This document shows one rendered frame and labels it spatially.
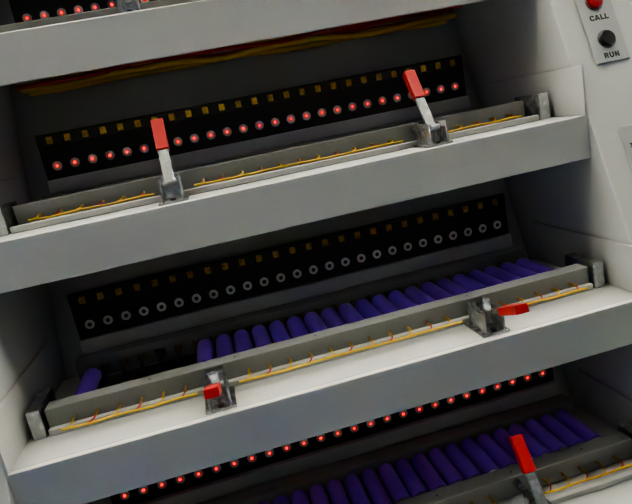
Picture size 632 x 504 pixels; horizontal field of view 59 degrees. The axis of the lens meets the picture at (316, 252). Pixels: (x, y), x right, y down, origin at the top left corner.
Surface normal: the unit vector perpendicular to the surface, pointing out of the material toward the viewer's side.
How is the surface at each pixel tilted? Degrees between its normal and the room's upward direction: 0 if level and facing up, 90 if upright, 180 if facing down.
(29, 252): 111
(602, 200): 90
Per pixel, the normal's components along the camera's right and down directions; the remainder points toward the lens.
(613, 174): 0.12, -0.16
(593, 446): -0.19, -0.95
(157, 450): 0.20, 0.19
